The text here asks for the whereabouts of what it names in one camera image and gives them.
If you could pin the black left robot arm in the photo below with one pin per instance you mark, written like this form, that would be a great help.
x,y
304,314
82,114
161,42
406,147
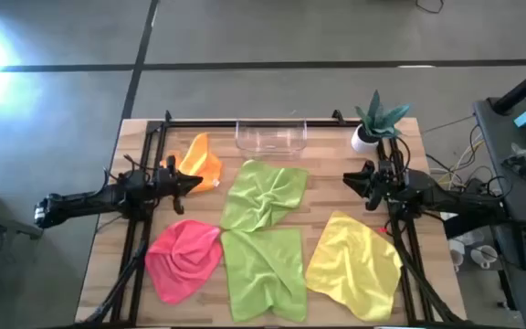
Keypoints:
x,y
85,203

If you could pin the clear plastic bin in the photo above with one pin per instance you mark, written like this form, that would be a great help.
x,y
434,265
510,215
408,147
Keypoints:
x,y
270,137

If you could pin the grey side desk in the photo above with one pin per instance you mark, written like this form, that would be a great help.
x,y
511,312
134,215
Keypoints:
x,y
518,201

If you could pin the green plant in white pot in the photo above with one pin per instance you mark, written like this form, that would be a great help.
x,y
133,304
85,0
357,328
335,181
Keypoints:
x,y
363,141

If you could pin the black metal table frame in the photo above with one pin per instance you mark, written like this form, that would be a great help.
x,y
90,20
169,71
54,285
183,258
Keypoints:
x,y
137,288

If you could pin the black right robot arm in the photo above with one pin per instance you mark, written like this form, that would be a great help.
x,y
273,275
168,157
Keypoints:
x,y
450,196

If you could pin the orange microfiber towel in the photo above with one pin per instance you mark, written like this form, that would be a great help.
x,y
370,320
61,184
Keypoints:
x,y
199,160

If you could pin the green microfiber towel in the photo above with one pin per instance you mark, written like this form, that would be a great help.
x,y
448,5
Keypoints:
x,y
263,274
263,192

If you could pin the black slanted pole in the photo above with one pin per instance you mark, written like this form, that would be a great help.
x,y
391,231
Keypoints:
x,y
523,87

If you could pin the small red clip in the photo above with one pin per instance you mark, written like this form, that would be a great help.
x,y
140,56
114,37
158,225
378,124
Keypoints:
x,y
383,230

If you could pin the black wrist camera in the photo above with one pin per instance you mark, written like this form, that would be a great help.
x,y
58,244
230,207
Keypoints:
x,y
166,175
384,172

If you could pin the pink microfiber towel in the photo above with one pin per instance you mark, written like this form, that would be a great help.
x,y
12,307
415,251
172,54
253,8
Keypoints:
x,y
181,260

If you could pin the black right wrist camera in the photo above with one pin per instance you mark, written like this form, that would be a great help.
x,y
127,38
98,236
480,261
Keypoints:
x,y
384,172

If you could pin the white plastic bag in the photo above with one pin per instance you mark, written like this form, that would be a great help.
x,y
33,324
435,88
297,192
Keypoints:
x,y
473,236

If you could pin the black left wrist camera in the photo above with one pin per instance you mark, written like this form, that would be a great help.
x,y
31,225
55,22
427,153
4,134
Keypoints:
x,y
166,175

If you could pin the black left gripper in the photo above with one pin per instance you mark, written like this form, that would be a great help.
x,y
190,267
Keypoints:
x,y
167,191

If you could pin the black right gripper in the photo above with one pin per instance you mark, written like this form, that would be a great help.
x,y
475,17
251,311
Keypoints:
x,y
393,194

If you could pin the white ceramic mug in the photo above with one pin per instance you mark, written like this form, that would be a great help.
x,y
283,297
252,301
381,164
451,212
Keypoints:
x,y
487,255
455,256

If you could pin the yellow microfiber towel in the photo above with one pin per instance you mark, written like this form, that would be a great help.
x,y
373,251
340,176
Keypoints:
x,y
354,265

